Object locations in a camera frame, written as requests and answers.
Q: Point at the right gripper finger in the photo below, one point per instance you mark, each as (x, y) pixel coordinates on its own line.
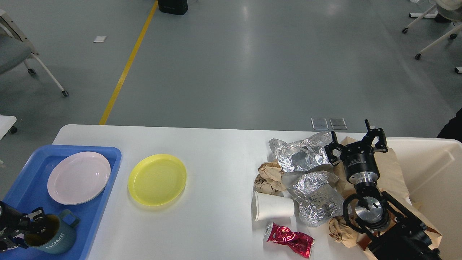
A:
(373, 141)
(336, 152)

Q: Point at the right floor socket plate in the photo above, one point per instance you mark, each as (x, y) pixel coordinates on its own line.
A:
(338, 123)

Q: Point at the yellow plastic plate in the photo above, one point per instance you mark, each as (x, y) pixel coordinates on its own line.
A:
(157, 180)

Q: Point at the person in dark clothes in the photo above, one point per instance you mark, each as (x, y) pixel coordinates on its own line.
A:
(453, 129)

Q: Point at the pink plate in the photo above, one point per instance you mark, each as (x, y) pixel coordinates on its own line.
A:
(79, 178)

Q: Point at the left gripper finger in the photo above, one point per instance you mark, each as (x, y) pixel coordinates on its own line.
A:
(18, 242)
(35, 222)

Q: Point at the lower crumpled aluminium foil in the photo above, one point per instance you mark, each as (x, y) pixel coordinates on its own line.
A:
(317, 198)

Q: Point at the crushed red can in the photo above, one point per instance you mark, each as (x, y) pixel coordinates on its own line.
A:
(300, 243)

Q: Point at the black box on floor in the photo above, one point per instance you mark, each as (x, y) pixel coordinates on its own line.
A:
(176, 7)

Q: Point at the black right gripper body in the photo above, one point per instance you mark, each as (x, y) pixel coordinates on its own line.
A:
(360, 167)

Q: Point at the white side table corner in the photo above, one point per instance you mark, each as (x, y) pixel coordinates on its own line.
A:
(6, 123)

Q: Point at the left floor socket plate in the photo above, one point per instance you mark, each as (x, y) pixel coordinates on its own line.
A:
(319, 123)

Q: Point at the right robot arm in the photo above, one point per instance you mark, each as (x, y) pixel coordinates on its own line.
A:
(395, 233)

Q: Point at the grey office chair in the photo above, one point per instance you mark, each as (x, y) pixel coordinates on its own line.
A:
(16, 48)

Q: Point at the white chair base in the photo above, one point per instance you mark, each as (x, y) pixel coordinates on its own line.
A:
(446, 15)

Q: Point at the beige plastic bin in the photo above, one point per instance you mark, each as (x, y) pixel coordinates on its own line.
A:
(432, 172)

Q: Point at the white paper cup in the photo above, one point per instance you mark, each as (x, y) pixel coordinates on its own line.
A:
(265, 207)

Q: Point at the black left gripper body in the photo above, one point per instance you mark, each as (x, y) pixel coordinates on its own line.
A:
(11, 225)

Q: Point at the dark green mug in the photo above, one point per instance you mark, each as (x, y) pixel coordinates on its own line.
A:
(57, 235)

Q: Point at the blue plastic tray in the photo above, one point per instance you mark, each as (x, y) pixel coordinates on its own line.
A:
(29, 191)

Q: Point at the crumpled aluminium foil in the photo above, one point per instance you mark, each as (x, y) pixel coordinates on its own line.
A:
(301, 155)
(317, 198)

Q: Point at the small crumpled brown paper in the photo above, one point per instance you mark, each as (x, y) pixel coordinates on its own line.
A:
(342, 233)

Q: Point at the floor socket plate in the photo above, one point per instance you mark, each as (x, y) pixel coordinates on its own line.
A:
(338, 123)
(319, 123)

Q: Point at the upper crumpled aluminium foil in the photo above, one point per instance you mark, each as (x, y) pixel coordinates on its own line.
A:
(301, 155)

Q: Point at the crumpled brown paper ball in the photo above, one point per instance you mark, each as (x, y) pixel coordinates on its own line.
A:
(269, 179)

